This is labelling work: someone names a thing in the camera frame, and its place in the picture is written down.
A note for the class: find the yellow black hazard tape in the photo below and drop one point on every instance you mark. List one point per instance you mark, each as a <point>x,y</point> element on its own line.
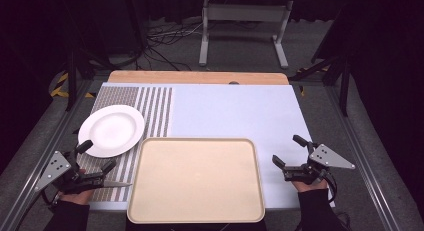
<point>61,87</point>

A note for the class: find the person's left hand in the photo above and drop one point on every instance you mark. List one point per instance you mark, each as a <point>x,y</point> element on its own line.
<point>77,197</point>

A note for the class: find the white metal stand frame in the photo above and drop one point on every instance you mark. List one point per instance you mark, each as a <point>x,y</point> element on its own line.
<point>243,12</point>

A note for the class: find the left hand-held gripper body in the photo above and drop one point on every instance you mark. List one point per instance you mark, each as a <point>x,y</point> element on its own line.
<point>53,167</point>

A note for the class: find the grey metal floor rail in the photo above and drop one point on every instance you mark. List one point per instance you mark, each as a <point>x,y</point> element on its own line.
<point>36,164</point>
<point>363,157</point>

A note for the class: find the silver knife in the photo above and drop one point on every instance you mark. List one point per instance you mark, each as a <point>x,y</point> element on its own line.
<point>118,184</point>

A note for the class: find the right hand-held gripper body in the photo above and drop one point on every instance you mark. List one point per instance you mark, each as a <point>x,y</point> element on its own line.
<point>328,157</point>

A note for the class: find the black metal stand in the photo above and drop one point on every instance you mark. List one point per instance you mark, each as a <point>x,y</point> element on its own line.
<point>333,71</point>
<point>71,81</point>

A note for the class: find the light blue table mat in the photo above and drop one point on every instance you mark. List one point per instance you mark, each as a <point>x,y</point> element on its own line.
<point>233,114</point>

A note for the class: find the white round plate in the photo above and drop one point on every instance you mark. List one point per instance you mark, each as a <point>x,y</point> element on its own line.
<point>111,131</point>

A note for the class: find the beige plastic tray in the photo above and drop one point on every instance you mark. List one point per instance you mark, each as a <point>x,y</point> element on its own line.
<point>196,181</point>

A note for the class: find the striped woven placemat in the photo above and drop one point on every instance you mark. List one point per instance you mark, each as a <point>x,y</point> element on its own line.
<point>155,107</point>

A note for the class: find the person's right hand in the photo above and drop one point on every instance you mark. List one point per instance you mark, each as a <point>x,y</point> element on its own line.
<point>308,186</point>

